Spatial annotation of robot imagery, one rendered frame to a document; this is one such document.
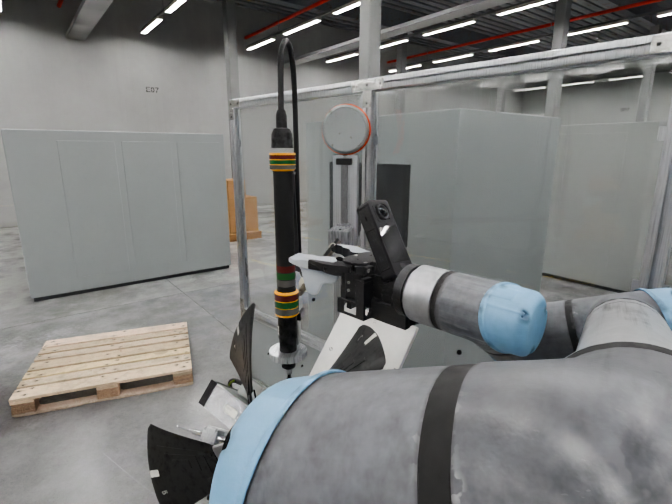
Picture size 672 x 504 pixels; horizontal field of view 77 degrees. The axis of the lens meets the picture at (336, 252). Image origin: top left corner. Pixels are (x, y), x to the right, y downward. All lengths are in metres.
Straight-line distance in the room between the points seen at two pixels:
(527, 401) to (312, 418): 0.10
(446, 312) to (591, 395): 0.33
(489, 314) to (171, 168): 6.03
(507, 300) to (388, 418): 0.31
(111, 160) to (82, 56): 7.12
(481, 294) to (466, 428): 0.32
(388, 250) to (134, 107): 12.68
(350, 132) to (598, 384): 1.25
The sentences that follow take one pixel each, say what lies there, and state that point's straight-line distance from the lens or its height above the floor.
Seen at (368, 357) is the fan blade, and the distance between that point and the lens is 0.87.
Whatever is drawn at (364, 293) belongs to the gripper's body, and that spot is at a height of 1.62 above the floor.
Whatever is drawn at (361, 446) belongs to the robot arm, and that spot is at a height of 1.69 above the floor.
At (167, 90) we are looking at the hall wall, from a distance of 13.42.
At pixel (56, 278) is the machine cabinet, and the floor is 0.26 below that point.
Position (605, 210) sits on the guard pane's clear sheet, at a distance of 1.19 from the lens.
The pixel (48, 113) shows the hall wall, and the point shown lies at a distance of 12.82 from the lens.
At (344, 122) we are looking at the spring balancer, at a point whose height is 1.90.
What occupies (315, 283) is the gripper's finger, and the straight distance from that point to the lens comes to 0.63.
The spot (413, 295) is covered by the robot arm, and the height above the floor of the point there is 1.64.
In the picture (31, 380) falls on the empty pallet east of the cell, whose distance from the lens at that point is 3.99.
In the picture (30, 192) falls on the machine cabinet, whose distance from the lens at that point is 6.13.
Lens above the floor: 1.81
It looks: 14 degrees down
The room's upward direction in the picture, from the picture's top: straight up
